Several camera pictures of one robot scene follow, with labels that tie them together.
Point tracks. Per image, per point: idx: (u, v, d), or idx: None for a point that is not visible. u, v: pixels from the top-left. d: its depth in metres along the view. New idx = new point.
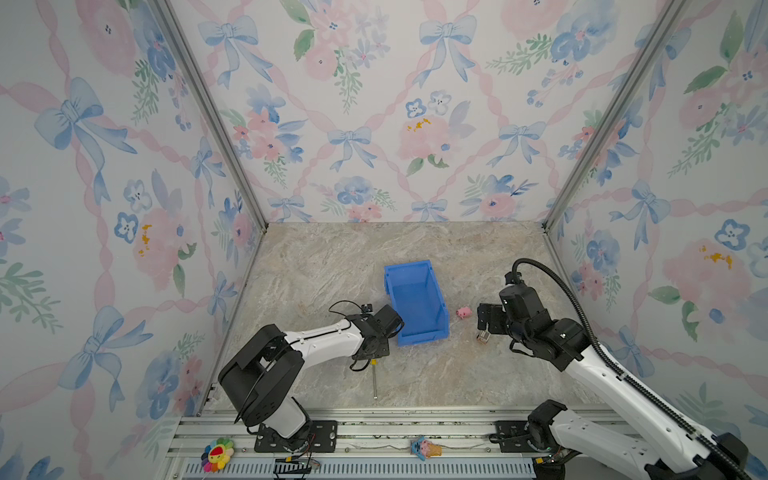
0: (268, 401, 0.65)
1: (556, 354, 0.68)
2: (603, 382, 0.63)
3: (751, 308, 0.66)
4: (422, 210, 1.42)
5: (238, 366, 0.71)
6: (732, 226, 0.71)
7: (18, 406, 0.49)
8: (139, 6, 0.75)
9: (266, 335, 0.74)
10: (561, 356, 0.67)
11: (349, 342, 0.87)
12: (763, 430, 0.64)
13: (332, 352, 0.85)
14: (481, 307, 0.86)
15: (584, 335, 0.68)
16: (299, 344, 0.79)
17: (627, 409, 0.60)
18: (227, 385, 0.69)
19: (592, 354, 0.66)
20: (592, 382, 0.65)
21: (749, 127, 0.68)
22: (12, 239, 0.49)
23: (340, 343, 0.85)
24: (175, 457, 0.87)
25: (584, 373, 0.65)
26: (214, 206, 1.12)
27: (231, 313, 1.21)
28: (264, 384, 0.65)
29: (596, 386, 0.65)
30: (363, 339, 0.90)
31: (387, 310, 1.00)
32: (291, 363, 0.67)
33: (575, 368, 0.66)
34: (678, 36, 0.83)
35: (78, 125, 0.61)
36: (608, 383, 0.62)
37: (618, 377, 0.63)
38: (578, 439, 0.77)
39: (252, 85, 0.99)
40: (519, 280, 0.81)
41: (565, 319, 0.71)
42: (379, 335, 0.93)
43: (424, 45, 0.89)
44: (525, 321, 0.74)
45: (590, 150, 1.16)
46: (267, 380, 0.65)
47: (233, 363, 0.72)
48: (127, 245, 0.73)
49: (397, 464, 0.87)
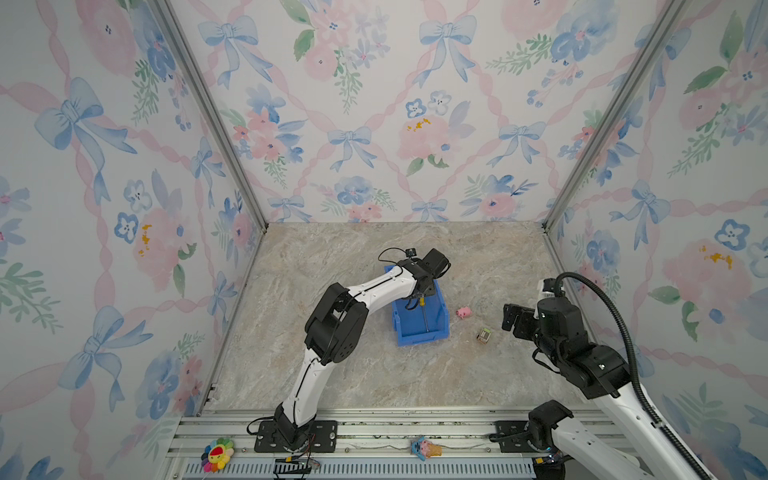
0: (347, 343, 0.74)
1: (589, 382, 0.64)
2: (634, 425, 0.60)
3: (751, 308, 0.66)
4: (422, 210, 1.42)
5: (317, 319, 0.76)
6: (732, 226, 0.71)
7: (18, 406, 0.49)
8: (139, 6, 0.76)
9: (334, 291, 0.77)
10: (595, 385, 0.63)
11: (405, 286, 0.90)
12: (762, 430, 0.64)
13: (390, 293, 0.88)
14: (509, 306, 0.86)
15: (624, 370, 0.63)
16: (363, 295, 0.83)
17: (653, 455, 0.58)
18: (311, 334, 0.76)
19: (629, 393, 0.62)
20: (623, 420, 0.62)
21: (749, 127, 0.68)
22: (12, 239, 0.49)
23: (397, 290, 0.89)
24: (175, 457, 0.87)
25: (614, 408, 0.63)
26: (214, 206, 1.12)
27: (230, 312, 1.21)
28: (341, 331, 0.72)
29: (626, 426, 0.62)
30: (416, 281, 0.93)
31: (435, 253, 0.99)
32: (359, 313, 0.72)
33: (607, 402, 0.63)
34: (678, 36, 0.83)
35: (79, 126, 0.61)
36: (639, 427, 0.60)
37: (652, 423, 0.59)
38: (580, 452, 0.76)
39: (252, 85, 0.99)
40: (562, 293, 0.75)
41: (604, 346, 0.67)
42: (430, 274, 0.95)
43: (424, 45, 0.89)
44: (561, 340, 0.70)
45: (589, 150, 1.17)
46: (344, 327, 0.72)
47: (313, 317, 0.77)
48: (127, 245, 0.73)
49: (397, 464, 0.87)
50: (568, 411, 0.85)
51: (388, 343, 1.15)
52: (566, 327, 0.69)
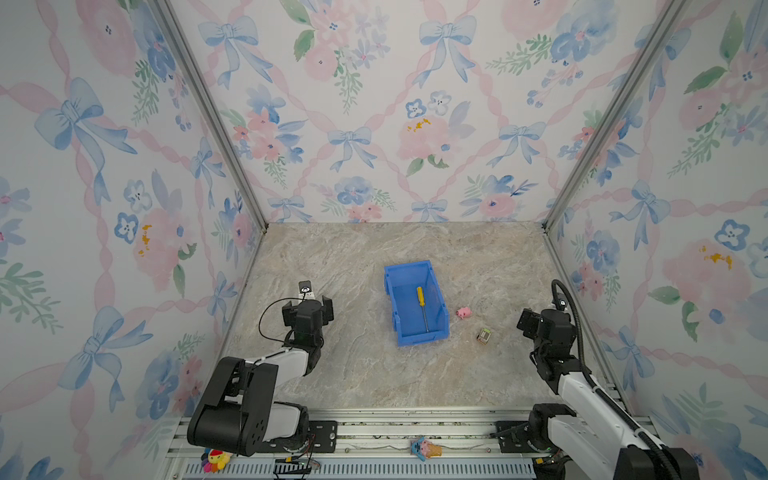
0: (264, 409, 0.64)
1: (551, 377, 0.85)
2: (578, 392, 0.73)
3: (751, 308, 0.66)
4: (422, 210, 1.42)
5: (209, 406, 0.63)
6: (732, 226, 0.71)
7: (18, 406, 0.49)
8: (139, 7, 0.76)
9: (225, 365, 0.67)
10: (554, 380, 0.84)
11: (298, 361, 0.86)
12: (762, 430, 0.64)
13: (285, 376, 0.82)
14: (525, 312, 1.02)
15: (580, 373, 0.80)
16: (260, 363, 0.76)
17: (592, 413, 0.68)
18: (202, 436, 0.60)
19: (578, 375, 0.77)
20: (573, 394, 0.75)
21: (749, 127, 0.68)
22: (12, 239, 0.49)
23: (294, 364, 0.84)
24: (175, 458, 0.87)
25: (566, 385, 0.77)
26: (215, 206, 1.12)
27: (231, 313, 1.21)
28: (254, 396, 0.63)
29: (576, 398, 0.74)
30: (307, 361, 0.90)
31: (299, 318, 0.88)
32: (269, 369, 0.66)
33: (562, 384, 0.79)
34: (678, 36, 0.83)
35: (79, 126, 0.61)
36: (582, 393, 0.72)
37: (590, 389, 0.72)
38: (571, 441, 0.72)
39: (252, 85, 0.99)
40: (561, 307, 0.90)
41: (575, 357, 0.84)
42: (316, 347, 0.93)
43: (424, 46, 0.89)
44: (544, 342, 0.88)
45: (589, 150, 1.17)
46: (256, 389, 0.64)
47: (203, 407, 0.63)
48: (127, 245, 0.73)
49: (397, 464, 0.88)
50: (573, 412, 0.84)
51: (388, 343, 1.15)
52: (549, 334, 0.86)
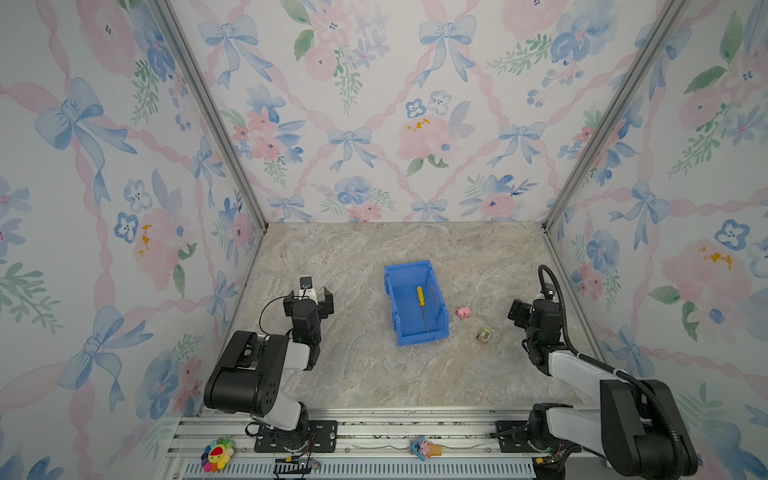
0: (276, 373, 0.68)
1: (541, 362, 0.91)
2: (563, 362, 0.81)
3: (750, 308, 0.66)
4: (422, 210, 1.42)
5: (225, 368, 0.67)
6: (732, 226, 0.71)
7: (17, 406, 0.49)
8: (139, 6, 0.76)
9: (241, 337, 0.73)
10: (544, 364, 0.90)
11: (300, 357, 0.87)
12: (762, 430, 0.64)
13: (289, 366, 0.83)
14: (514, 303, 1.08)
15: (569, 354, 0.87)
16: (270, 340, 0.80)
17: (578, 374, 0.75)
18: (219, 396, 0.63)
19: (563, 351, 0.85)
20: (559, 366, 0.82)
21: (749, 127, 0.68)
22: (12, 239, 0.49)
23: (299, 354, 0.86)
24: (175, 457, 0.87)
25: (554, 362, 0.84)
26: (214, 206, 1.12)
27: (231, 312, 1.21)
28: (268, 360, 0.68)
29: (562, 369, 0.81)
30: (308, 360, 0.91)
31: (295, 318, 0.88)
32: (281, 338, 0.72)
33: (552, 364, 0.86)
34: (678, 36, 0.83)
35: (79, 126, 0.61)
36: (566, 360, 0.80)
37: (574, 356, 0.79)
38: (568, 420, 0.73)
39: (252, 85, 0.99)
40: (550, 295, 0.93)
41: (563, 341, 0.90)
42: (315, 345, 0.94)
43: (424, 45, 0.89)
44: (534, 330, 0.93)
45: (589, 150, 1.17)
46: (270, 354, 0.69)
47: (220, 370, 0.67)
48: (127, 245, 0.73)
49: (397, 464, 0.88)
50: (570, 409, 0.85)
51: (388, 343, 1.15)
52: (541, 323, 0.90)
